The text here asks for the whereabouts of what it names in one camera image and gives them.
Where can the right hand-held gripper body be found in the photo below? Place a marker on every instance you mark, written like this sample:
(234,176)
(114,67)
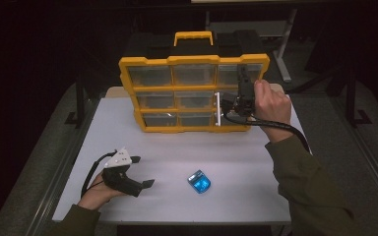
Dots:
(242,101)

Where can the person's left hand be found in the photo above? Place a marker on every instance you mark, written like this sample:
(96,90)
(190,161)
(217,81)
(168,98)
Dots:
(96,196)

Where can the yellow and black organizer cabinet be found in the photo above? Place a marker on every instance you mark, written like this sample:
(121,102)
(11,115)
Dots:
(193,60)

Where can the black metal stand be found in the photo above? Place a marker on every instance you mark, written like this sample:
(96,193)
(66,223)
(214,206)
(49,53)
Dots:
(78,101)
(352,98)

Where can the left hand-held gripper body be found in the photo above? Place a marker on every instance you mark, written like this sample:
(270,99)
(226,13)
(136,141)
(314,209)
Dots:
(118,178)

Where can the translucent blue pencil sharpener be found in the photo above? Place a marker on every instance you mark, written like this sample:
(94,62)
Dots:
(199,183)

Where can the large clear plastic drawer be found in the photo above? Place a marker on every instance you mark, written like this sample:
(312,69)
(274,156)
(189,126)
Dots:
(226,75)

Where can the grey desk with white legs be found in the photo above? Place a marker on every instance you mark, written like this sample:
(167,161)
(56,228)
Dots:
(285,49)

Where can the person's right hand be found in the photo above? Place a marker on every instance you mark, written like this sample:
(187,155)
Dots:
(272,105)

